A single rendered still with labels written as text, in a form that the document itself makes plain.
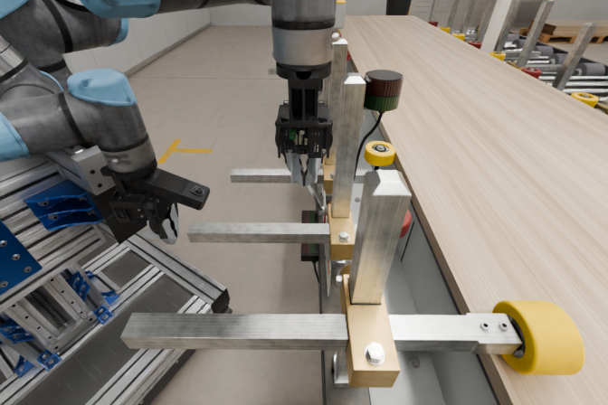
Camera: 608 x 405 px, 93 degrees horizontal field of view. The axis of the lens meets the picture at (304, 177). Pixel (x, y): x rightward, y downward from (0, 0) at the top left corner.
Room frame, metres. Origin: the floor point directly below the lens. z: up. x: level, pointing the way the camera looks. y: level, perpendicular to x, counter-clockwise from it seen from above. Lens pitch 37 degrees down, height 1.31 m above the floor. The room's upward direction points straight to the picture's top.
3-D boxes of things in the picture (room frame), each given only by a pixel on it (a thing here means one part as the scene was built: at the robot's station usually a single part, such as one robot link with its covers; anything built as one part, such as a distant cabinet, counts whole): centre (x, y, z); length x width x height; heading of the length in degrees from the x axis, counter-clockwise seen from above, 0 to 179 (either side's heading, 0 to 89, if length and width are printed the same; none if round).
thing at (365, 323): (0.19, -0.08, 0.95); 0.14 x 0.06 x 0.05; 0
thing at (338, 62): (0.71, -0.08, 0.93); 0.04 x 0.04 x 0.48; 0
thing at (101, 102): (0.42, 0.30, 1.13); 0.09 x 0.08 x 0.11; 124
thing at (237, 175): (0.67, -0.01, 0.81); 0.44 x 0.03 x 0.04; 90
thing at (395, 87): (0.46, -0.13, 1.15); 0.06 x 0.06 x 0.02
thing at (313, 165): (0.38, -0.02, 1.04); 0.06 x 0.03 x 0.09; 0
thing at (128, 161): (0.42, 0.30, 1.05); 0.08 x 0.08 x 0.05
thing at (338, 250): (0.44, -0.08, 0.85); 0.14 x 0.06 x 0.05; 0
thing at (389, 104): (0.46, -0.13, 1.13); 0.06 x 0.06 x 0.02
